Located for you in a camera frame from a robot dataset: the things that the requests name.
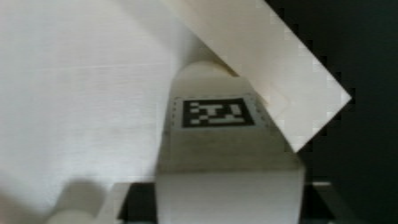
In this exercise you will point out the white square tabletop part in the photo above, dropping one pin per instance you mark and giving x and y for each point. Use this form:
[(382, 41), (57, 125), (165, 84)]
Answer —
[(90, 52)]

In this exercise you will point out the white leg with marker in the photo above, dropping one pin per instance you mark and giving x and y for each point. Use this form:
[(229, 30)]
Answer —
[(229, 173)]

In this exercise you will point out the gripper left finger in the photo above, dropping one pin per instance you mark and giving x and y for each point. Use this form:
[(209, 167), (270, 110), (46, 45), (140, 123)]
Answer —
[(129, 204)]

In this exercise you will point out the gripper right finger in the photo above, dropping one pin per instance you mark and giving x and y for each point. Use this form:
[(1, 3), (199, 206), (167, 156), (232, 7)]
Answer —
[(323, 207)]

